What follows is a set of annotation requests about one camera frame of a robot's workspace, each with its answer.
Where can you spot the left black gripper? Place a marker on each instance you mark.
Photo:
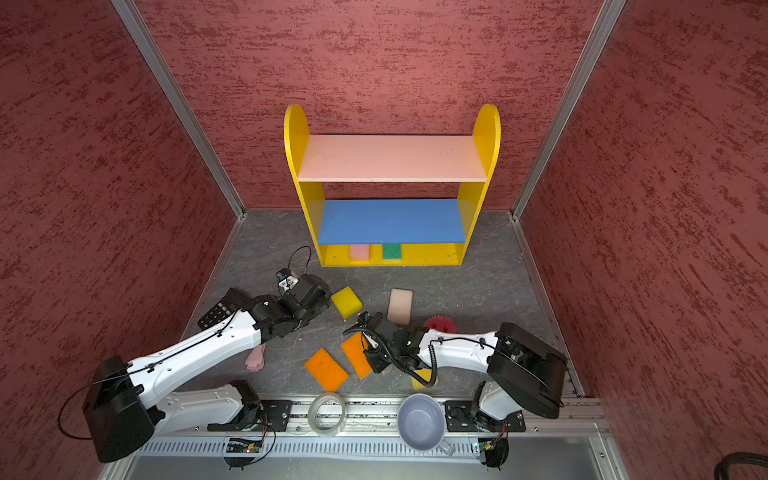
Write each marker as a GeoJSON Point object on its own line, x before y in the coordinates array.
{"type": "Point", "coordinates": [324, 303]}

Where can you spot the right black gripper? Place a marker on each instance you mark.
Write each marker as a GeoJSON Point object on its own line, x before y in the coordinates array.
{"type": "Point", "coordinates": [376, 362]}

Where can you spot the orange sponge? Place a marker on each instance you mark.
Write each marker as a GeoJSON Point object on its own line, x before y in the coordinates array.
{"type": "Point", "coordinates": [326, 371]}
{"type": "Point", "coordinates": [354, 349]}

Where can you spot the small yellow square sponge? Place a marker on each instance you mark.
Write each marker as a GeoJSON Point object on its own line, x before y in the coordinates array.
{"type": "Point", "coordinates": [346, 302]}

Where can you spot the green sponge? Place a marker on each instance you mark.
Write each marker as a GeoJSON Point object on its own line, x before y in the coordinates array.
{"type": "Point", "coordinates": [391, 253]}

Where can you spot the long yellow sponge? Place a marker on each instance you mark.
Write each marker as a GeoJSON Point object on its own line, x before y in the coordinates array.
{"type": "Point", "coordinates": [422, 379]}

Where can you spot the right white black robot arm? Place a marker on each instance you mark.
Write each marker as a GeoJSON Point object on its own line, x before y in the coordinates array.
{"type": "Point", "coordinates": [523, 372]}

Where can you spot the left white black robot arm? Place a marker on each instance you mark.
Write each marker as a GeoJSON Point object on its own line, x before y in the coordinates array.
{"type": "Point", "coordinates": [129, 403]}

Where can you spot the yellow shelf pink blue boards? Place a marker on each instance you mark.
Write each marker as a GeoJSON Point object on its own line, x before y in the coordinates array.
{"type": "Point", "coordinates": [431, 232]}

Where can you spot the beige white sponge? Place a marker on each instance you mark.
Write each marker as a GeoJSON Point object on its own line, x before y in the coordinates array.
{"type": "Point", "coordinates": [400, 306]}

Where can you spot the black calculator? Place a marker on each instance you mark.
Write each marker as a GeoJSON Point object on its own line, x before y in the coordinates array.
{"type": "Point", "coordinates": [223, 309]}

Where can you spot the round pink smiley sponge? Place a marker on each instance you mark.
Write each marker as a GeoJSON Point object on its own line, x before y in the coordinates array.
{"type": "Point", "coordinates": [442, 324]}

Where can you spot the lavender mug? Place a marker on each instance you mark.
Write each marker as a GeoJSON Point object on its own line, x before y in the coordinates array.
{"type": "Point", "coordinates": [422, 425]}

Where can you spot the clear tape roll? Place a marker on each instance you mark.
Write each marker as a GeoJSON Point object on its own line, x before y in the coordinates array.
{"type": "Point", "coordinates": [327, 415]}

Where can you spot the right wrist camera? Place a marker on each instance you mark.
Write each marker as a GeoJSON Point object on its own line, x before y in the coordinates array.
{"type": "Point", "coordinates": [370, 343]}

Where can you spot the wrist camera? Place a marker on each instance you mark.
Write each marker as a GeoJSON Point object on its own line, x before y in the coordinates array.
{"type": "Point", "coordinates": [370, 343]}
{"type": "Point", "coordinates": [286, 280]}

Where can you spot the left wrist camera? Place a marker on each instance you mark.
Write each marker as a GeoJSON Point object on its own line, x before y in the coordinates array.
{"type": "Point", "coordinates": [286, 280]}

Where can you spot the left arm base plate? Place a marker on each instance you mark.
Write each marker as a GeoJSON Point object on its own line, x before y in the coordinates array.
{"type": "Point", "coordinates": [270, 415]}

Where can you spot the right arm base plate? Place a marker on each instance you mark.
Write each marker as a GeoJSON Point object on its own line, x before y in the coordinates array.
{"type": "Point", "coordinates": [459, 417]}

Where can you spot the aluminium front rail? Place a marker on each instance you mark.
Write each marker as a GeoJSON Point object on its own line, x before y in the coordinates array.
{"type": "Point", "coordinates": [379, 416]}

